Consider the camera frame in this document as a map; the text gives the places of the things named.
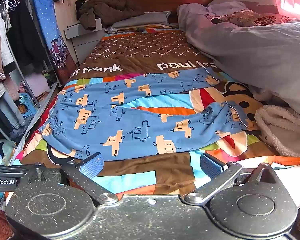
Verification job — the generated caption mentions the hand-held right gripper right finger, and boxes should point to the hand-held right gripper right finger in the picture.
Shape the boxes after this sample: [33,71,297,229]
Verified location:
[184,153,278,205]

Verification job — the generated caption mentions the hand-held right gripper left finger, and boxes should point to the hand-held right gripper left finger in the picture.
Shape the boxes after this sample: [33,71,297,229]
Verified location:
[25,152,118,204]

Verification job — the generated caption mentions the blue printed pants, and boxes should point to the blue printed pants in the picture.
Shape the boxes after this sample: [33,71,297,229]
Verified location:
[39,67,250,162]

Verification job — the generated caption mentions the blue bag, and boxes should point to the blue bag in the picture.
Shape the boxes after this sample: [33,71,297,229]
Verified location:
[16,92,38,118]

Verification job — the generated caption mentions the white fleece blanket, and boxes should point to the white fleece blanket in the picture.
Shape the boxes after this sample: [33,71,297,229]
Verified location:
[254,104,300,158]

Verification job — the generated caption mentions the metal clothes rack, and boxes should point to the metal clothes rack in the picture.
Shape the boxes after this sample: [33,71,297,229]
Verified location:
[0,0,63,143]

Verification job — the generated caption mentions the grey duvet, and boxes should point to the grey duvet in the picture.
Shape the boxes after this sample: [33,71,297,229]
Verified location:
[176,0,300,120]

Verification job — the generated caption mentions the colourful printed bedspread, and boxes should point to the colourful printed bedspread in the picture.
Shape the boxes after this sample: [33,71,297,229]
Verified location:
[15,24,300,200]

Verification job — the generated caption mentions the white bedside cabinet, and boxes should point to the white bedside cabinet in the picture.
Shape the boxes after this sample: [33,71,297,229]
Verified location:
[64,17,107,65]

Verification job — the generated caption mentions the black hanging garment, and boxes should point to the black hanging garment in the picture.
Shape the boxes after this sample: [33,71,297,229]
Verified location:
[6,0,49,69]

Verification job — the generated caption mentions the floral patterned pillow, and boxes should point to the floral patterned pillow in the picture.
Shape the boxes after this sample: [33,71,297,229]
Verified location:
[207,9,294,28]

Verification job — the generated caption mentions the grey pillow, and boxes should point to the grey pillow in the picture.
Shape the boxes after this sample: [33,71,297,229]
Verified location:
[107,11,172,33]

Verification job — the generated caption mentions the brown padded jacket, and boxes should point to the brown padded jacket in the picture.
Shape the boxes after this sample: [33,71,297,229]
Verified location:
[76,0,145,30]

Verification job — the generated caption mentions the blue dotted hanging cloth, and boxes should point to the blue dotted hanging cloth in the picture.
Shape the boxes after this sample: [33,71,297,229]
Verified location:
[30,0,77,85]

